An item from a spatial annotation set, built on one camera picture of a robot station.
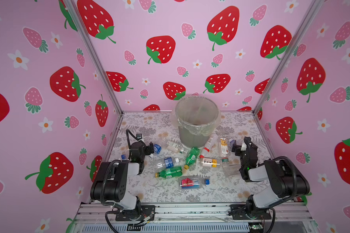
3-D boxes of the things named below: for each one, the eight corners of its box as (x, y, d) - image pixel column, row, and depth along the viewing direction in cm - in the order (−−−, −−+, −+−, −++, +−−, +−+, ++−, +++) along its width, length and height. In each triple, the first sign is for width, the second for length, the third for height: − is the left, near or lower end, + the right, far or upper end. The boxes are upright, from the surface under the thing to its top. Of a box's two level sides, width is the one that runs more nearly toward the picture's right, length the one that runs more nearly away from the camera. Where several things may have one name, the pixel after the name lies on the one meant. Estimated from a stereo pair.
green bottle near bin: (181, 166, 90) (181, 164, 88) (193, 148, 98) (193, 145, 96) (188, 171, 88) (189, 169, 85) (200, 152, 96) (201, 149, 94)
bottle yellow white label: (199, 168, 91) (200, 165, 87) (198, 160, 94) (199, 157, 91) (220, 168, 91) (222, 165, 87) (218, 160, 94) (220, 157, 91)
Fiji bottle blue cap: (178, 189, 84) (178, 185, 78) (178, 180, 87) (178, 175, 82) (208, 189, 84) (210, 185, 78) (207, 180, 87) (209, 175, 82)
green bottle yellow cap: (157, 182, 86) (155, 179, 82) (155, 173, 90) (154, 169, 86) (182, 175, 89) (182, 172, 85) (180, 166, 93) (180, 163, 88)
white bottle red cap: (199, 157, 96) (199, 153, 92) (212, 136, 107) (213, 132, 103) (204, 160, 94) (206, 157, 90) (217, 138, 105) (219, 134, 101)
